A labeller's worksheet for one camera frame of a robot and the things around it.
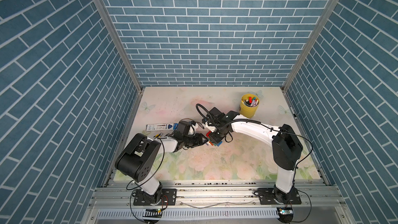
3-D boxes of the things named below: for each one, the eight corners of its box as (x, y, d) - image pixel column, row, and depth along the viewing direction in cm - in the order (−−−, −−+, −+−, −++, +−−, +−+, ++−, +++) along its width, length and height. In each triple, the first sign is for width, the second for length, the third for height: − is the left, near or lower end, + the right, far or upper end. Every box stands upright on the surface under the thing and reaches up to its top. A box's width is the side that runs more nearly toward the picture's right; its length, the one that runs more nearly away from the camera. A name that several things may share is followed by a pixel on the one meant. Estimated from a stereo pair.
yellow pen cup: (239, 122, 104) (243, 108, 93) (236, 107, 112) (240, 93, 101) (255, 122, 104) (262, 108, 93) (252, 107, 112) (257, 93, 101)
